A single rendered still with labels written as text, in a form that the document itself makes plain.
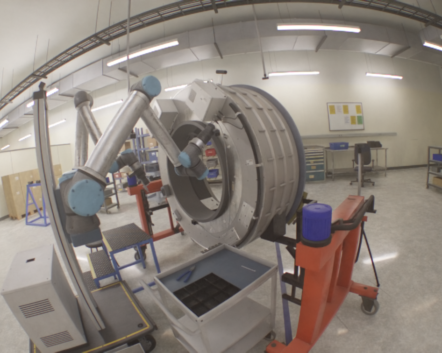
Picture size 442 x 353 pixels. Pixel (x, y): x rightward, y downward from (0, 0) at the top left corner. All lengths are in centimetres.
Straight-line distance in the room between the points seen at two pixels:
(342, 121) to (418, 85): 407
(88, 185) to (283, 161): 111
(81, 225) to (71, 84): 599
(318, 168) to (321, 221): 536
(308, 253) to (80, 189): 90
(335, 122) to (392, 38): 332
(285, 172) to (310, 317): 89
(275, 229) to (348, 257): 57
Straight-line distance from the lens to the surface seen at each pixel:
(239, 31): 488
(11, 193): 754
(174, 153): 131
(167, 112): 182
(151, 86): 108
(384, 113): 827
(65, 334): 146
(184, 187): 208
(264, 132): 131
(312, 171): 608
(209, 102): 131
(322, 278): 100
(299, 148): 156
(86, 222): 108
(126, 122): 98
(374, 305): 186
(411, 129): 907
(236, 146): 132
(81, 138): 169
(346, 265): 165
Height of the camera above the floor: 138
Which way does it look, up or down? 10 degrees down
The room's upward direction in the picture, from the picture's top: 6 degrees counter-clockwise
